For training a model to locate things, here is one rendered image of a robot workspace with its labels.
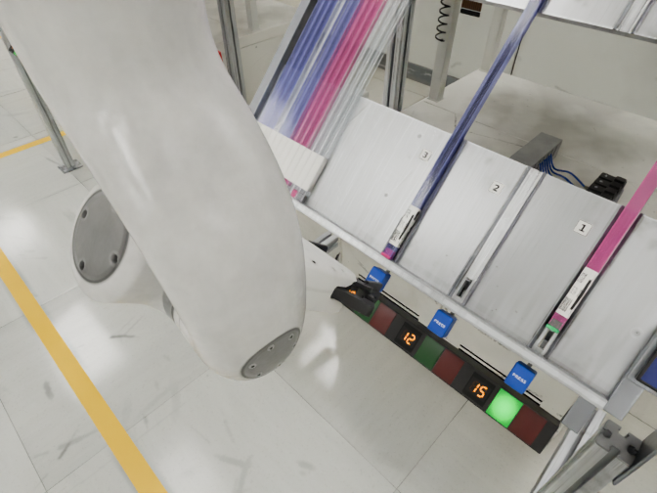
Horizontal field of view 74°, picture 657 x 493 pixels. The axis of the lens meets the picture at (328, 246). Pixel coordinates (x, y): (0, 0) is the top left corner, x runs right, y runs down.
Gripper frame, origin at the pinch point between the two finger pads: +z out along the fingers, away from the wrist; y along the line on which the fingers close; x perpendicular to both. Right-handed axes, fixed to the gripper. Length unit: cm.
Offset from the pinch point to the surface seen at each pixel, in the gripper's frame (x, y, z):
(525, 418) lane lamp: -4.0, 24.7, 11.1
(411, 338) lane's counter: -4.4, 8.3, 11.1
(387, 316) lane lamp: -3.8, 3.8, 11.1
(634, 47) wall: 118, -20, 170
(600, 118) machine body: 54, 1, 80
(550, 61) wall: 107, -51, 180
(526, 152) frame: 33, -2, 50
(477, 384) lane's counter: -4.1, 18.4, 11.1
